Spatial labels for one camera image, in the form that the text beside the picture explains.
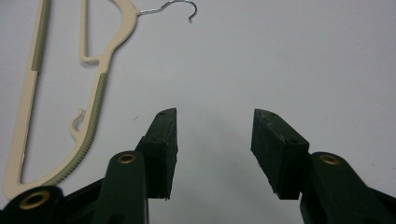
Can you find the beige plastic clothes hanger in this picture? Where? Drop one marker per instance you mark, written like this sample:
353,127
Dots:
99,90

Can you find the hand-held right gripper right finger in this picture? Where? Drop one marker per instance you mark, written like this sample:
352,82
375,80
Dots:
280,155

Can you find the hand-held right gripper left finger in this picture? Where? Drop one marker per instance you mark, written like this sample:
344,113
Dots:
155,155

